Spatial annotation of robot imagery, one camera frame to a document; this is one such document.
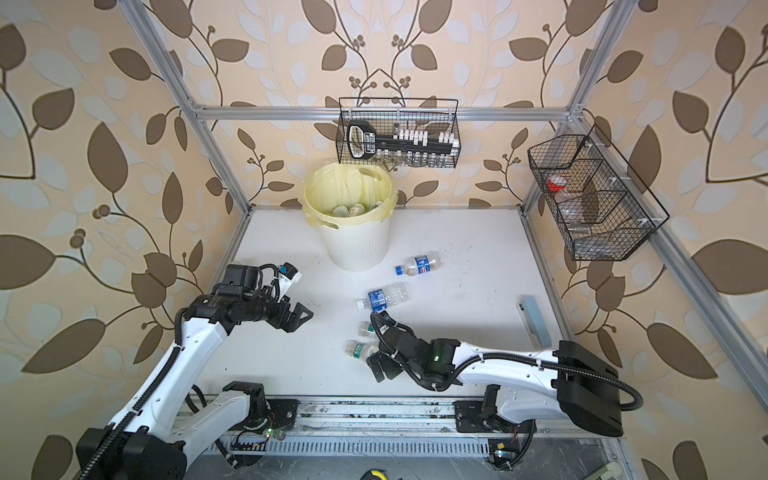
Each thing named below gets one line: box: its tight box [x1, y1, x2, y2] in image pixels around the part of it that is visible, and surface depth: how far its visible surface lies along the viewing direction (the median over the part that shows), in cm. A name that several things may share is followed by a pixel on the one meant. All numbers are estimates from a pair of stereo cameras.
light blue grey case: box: [516, 296, 552, 349], surface depth 88 cm
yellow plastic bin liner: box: [301, 161, 399, 229], surface depth 98 cm
